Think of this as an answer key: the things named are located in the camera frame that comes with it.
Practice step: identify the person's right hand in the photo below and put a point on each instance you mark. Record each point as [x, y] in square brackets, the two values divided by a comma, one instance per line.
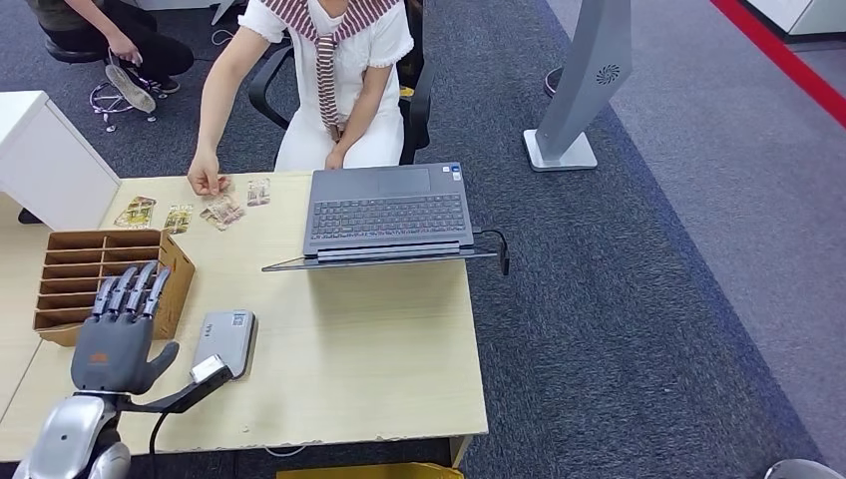
[206, 173]

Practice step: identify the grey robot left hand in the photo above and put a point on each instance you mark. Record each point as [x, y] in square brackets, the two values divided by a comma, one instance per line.
[109, 357]

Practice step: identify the person's left hand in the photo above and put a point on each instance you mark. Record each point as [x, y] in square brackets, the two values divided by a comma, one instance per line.
[335, 158]

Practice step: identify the robot left arm silver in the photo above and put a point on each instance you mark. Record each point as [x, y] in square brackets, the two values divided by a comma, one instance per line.
[66, 430]

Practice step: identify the person's right forearm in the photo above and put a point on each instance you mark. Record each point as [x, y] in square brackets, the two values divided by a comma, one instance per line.
[210, 122]

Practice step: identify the person's left forearm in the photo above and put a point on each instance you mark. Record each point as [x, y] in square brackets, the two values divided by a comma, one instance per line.
[363, 109]

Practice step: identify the robot right arm silver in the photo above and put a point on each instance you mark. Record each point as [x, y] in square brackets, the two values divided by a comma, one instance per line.
[801, 471]

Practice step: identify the person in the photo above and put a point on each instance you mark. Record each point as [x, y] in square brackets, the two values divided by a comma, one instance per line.
[357, 59]
[149, 43]

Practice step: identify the wooden slotted card organizer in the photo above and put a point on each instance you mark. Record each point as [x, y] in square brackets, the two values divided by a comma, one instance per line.
[178, 278]

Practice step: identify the grey card reader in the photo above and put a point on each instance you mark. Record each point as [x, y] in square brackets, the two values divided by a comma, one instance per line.
[228, 334]

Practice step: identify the grey laptop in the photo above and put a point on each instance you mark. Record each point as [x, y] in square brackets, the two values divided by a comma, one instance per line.
[386, 210]

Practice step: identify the black office chair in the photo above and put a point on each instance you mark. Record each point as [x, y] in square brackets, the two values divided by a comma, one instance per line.
[418, 109]

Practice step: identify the white cabinet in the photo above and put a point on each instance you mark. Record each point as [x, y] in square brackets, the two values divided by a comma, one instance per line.
[51, 165]
[813, 14]

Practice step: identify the black cabinet foot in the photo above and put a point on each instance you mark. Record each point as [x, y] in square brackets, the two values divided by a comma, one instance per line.
[31, 216]

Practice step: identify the white furniture panel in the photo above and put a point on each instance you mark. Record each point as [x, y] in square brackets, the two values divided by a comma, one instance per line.
[223, 10]

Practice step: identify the black stool chrome base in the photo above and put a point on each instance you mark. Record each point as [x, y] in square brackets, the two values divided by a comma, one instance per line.
[69, 53]

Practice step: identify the dark round stand base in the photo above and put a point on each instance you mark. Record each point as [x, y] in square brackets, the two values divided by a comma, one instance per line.
[552, 82]

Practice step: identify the grey kiosk stand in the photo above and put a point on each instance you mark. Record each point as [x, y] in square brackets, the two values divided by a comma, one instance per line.
[587, 78]

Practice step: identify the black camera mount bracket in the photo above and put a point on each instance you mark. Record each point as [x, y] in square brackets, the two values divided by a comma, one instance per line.
[175, 400]

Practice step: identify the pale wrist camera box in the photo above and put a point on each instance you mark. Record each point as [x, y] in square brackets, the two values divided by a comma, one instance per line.
[208, 369]

